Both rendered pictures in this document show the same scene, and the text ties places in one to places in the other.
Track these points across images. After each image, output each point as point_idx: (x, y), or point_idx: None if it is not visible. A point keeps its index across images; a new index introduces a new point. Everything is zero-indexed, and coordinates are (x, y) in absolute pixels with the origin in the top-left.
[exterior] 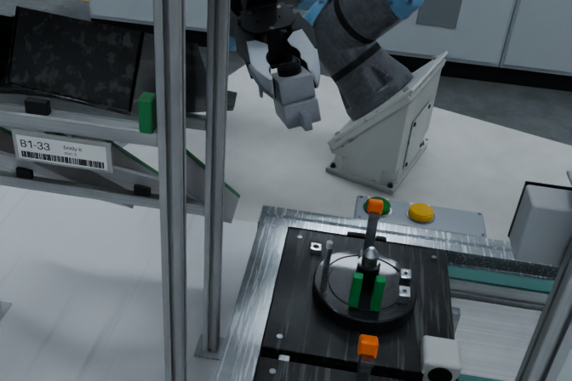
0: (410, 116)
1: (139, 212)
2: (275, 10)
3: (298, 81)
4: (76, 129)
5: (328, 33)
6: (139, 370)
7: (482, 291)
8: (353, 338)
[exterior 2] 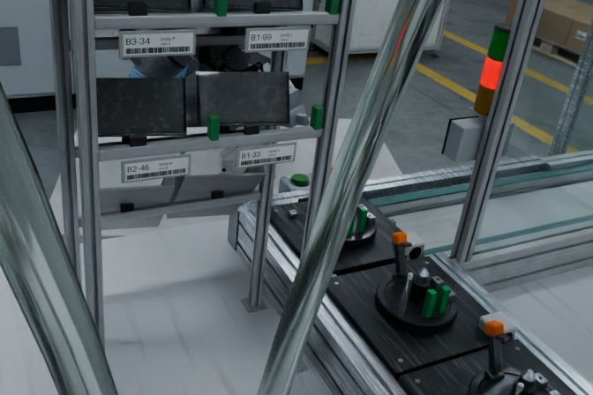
0: None
1: (115, 242)
2: (243, 53)
3: (292, 94)
4: (276, 137)
5: None
6: (222, 334)
7: (386, 210)
8: (358, 251)
